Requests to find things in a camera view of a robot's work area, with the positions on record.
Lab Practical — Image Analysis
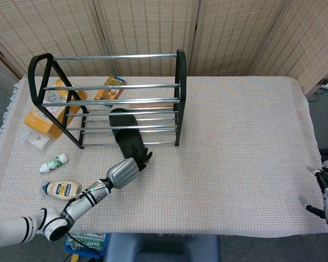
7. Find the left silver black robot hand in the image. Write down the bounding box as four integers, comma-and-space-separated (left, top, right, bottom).
106, 151, 153, 189

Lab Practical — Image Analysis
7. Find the black slipper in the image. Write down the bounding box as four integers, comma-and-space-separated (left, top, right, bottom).
108, 108, 150, 162

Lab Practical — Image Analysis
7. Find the black metal shoe rack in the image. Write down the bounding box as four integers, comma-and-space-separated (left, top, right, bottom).
27, 49, 187, 150

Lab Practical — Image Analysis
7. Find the mayonnaise squeeze bottle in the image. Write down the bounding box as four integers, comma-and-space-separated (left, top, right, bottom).
41, 180, 83, 202

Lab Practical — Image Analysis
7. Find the small white green bottle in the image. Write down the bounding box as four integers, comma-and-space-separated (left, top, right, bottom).
38, 153, 69, 174

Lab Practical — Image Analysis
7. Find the green white printed box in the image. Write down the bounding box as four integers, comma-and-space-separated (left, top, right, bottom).
65, 233, 107, 252

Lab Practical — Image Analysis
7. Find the small orange snack box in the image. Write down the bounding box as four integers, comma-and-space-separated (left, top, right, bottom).
95, 76, 126, 107

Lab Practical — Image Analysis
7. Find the large orange tissue pack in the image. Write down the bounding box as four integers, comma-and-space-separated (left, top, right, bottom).
24, 78, 88, 140

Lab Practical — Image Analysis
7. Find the clear plastic packet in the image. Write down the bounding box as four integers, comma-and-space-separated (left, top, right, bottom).
21, 130, 50, 150

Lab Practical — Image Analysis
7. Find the white woven tablecloth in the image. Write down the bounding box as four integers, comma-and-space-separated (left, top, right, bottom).
0, 75, 328, 237

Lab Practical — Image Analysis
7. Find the bamboo folding screen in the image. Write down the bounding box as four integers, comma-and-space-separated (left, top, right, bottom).
0, 0, 328, 96

